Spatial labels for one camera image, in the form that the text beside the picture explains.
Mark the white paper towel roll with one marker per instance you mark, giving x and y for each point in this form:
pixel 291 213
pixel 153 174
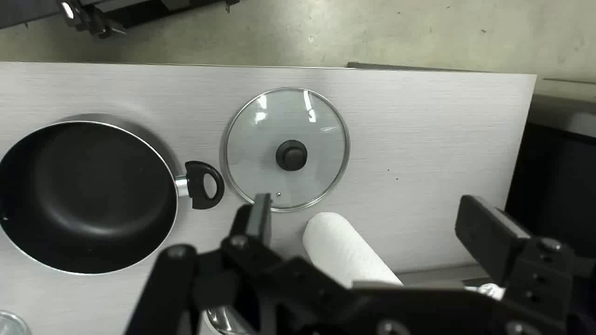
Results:
pixel 341 248

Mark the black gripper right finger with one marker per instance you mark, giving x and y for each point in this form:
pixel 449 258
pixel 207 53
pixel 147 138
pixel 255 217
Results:
pixel 533 272

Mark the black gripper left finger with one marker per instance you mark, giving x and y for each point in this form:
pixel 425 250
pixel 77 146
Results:
pixel 186 291

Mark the glass lid black knob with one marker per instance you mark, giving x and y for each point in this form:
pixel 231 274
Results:
pixel 298 124

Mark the steel mixing bowl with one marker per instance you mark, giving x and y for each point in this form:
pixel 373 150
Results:
pixel 216 321

